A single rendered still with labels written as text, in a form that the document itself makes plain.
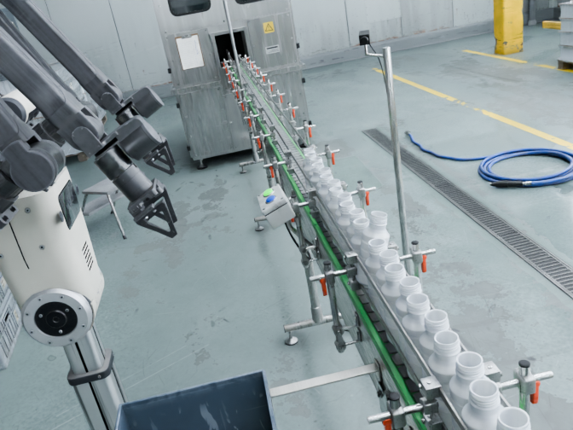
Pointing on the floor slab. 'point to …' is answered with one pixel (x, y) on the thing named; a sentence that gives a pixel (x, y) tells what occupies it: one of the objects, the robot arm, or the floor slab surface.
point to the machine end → (198, 14)
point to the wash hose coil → (512, 157)
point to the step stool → (102, 200)
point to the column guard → (508, 26)
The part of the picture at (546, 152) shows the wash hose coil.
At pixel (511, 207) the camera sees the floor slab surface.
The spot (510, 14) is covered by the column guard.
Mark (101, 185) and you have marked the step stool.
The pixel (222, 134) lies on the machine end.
